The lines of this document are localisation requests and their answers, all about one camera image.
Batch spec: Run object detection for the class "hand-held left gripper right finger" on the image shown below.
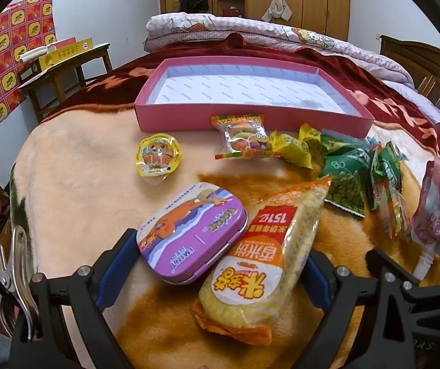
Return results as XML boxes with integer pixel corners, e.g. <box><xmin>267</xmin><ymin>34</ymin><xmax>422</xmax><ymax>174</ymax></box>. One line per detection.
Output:
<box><xmin>307</xmin><ymin>256</ymin><xmax>397</xmax><ymax>369</ymax></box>

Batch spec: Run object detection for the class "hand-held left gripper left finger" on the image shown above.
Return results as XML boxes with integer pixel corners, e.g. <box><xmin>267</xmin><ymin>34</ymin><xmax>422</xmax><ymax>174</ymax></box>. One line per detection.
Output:
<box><xmin>8</xmin><ymin>228</ymin><xmax>141</xmax><ymax>369</ymax></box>

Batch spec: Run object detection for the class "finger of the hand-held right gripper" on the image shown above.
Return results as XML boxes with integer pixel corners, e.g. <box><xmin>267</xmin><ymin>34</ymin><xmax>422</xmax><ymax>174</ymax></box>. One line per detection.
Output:
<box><xmin>366</xmin><ymin>248</ymin><xmax>440</xmax><ymax>316</ymax></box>

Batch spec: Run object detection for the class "yellow rice cracker packet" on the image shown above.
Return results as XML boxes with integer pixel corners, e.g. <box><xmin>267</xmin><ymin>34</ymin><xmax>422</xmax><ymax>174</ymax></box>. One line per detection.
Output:
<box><xmin>190</xmin><ymin>175</ymin><xmax>333</xmax><ymax>347</ymax></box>

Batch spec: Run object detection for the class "pink jelly drink pouch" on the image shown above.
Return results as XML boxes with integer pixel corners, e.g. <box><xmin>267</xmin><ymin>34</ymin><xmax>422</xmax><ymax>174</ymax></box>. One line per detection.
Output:
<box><xmin>412</xmin><ymin>123</ymin><xmax>440</xmax><ymax>282</ymax></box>

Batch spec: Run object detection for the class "purple mint tin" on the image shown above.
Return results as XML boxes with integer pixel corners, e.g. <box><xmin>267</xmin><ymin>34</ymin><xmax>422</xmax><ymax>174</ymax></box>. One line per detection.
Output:
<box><xmin>135</xmin><ymin>182</ymin><xmax>248</xmax><ymax>285</ymax></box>

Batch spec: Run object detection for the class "green pea snack packet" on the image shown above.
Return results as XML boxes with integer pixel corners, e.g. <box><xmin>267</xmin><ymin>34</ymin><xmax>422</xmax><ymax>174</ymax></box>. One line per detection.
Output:
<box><xmin>316</xmin><ymin>131</ymin><xmax>376</xmax><ymax>218</ymax></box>
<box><xmin>370</xmin><ymin>140</ymin><xmax>413</xmax><ymax>241</ymax></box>

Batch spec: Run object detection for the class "small jelly cup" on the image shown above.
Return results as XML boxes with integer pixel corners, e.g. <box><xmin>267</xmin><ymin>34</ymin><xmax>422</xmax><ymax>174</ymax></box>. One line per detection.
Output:
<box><xmin>134</xmin><ymin>133</ymin><xmax>183</xmax><ymax>186</ymax></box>

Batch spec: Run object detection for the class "yellow candy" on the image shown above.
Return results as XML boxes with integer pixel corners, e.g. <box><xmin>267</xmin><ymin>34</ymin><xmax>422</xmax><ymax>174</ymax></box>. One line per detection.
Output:
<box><xmin>299</xmin><ymin>123</ymin><xmax>324</xmax><ymax>158</ymax></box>
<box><xmin>270</xmin><ymin>130</ymin><xmax>313</xmax><ymax>169</ymax></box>

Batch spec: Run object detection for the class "pink cardboard box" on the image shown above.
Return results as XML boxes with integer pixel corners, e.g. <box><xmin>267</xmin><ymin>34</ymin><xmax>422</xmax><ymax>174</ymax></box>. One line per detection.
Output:
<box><xmin>134</xmin><ymin>59</ymin><xmax>375</xmax><ymax>139</ymax></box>

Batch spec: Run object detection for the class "colourful gummy candy packet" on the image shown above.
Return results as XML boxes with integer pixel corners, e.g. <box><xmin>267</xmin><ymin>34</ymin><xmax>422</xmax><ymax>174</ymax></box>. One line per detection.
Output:
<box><xmin>210</xmin><ymin>113</ymin><xmax>282</xmax><ymax>161</ymax></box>

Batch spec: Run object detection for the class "red cream plush blanket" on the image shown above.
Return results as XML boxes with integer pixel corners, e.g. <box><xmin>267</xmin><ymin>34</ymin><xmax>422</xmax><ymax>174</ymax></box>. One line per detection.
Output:
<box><xmin>10</xmin><ymin>33</ymin><xmax>440</xmax><ymax>369</ymax></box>

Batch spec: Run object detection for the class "metal spring clip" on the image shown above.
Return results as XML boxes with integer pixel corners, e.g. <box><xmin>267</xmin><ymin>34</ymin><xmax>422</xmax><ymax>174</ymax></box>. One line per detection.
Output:
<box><xmin>0</xmin><ymin>226</ymin><xmax>41</xmax><ymax>341</ymax></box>

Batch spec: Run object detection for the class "lilac bedsheet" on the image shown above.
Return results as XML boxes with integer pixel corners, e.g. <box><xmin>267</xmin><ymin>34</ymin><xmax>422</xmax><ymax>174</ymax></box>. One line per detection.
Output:
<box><xmin>381</xmin><ymin>79</ymin><xmax>440</xmax><ymax>139</ymax></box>

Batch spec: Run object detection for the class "wooden side table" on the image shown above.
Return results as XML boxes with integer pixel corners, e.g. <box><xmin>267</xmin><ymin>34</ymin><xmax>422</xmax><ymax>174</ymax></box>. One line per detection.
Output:
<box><xmin>18</xmin><ymin>42</ymin><xmax>113</xmax><ymax>120</ymax></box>

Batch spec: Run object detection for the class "wooden headboard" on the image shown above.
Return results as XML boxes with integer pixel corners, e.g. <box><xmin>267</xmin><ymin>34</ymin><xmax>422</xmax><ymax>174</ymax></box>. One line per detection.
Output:
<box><xmin>379</xmin><ymin>34</ymin><xmax>440</xmax><ymax>124</ymax></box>

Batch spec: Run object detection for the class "yellow cardboard box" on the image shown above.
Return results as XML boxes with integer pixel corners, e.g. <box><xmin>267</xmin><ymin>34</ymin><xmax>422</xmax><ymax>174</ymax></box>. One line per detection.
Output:
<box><xmin>37</xmin><ymin>38</ymin><xmax>93</xmax><ymax>73</ymax></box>

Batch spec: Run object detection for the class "white paper roll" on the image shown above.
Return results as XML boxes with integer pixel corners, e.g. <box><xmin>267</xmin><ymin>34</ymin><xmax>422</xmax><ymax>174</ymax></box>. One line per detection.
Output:
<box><xmin>19</xmin><ymin>45</ymin><xmax>57</xmax><ymax>66</ymax></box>

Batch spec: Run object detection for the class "pink checkered folded quilt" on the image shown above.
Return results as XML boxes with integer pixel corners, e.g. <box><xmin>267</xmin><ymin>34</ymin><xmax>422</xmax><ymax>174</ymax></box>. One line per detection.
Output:
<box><xmin>144</xmin><ymin>12</ymin><xmax>416</xmax><ymax>89</ymax></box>

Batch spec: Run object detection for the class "white hanging towel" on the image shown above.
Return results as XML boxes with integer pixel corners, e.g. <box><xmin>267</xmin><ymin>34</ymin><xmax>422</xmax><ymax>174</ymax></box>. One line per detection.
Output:
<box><xmin>261</xmin><ymin>0</ymin><xmax>291</xmax><ymax>23</ymax></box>

